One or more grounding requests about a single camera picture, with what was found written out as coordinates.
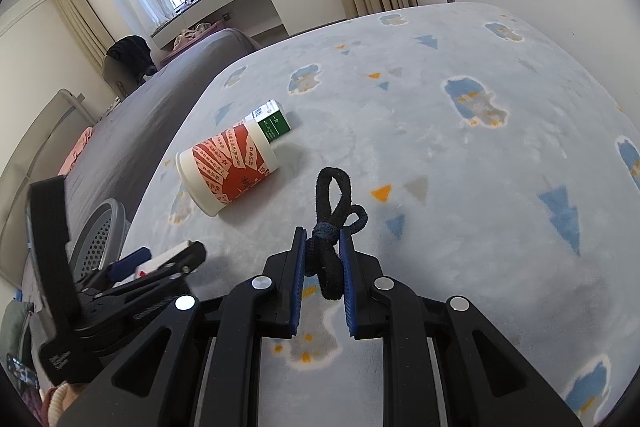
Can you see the dark phone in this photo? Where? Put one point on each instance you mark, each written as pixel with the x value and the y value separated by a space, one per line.
pixel 22 371

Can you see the black garment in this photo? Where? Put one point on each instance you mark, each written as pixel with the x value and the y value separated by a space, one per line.
pixel 130 54

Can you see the grey green cloth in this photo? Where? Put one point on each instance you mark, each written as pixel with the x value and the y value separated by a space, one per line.
pixel 15 327

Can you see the beige chair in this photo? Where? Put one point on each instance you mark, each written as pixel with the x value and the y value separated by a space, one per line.
pixel 112 79

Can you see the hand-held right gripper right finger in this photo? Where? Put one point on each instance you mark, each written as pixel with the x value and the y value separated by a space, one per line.
pixel 348 282

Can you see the white window bench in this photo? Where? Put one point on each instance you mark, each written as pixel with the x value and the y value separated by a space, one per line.
pixel 250 7

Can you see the grey perforated waste basket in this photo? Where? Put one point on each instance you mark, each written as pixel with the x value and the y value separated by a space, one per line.
pixel 97 232

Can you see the pink laundry basket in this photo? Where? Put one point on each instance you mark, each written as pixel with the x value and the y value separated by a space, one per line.
pixel 172 54

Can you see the red and white paper cup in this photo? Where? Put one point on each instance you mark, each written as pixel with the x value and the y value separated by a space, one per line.
pixel 225 167

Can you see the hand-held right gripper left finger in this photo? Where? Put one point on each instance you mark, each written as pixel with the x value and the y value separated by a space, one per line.
pixel 299 277

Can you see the pink cloth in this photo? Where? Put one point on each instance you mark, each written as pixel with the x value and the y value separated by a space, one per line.
pixel 75 152

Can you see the black hair band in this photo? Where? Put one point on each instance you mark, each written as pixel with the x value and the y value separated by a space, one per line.
pixel 329 274

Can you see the grey headboard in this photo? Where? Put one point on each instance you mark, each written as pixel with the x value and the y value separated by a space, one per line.
pixel 40 137

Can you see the grey bed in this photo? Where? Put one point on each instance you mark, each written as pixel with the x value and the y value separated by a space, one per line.
pixel 150 107

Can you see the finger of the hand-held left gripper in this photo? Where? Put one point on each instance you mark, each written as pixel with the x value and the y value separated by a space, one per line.
pixel 130 259
pixel 175 264

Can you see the pile of clothes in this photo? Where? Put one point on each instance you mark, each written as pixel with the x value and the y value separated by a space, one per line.
pixel 192 34

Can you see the green and white carton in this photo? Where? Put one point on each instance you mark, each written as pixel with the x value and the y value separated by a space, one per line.
pixel 275 122

